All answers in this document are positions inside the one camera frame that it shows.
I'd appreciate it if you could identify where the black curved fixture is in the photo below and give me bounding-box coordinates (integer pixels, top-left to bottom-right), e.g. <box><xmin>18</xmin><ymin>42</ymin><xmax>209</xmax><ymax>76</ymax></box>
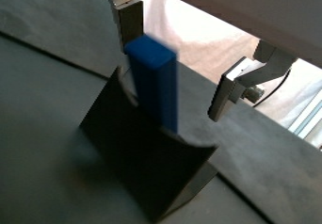
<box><xmin>80</xmin><ymin>69</ymin><xmax>216</xmax><ymax>222</ymax></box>

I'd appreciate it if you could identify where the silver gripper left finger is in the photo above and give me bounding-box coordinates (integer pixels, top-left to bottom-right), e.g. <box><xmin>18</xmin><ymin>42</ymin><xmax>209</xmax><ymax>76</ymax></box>
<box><xmin>108</xmin><ymin>0</ymin><xmax>143</xmax><ymax>49</ymax></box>

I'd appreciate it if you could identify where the dark blue rectangular block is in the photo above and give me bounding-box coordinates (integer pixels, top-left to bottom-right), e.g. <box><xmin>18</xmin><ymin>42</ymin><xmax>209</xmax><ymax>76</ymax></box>
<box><xmin>124</xmin><ymin>35</ymin><xmax>179</xmax><ymax>132</ymax></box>

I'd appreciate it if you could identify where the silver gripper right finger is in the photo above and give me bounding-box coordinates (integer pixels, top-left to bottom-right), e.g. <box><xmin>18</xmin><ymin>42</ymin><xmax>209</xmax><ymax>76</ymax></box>
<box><xmin>207</xmin><ymin>40</ymin><xmax>296</xmax><ymax>121</ymax></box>

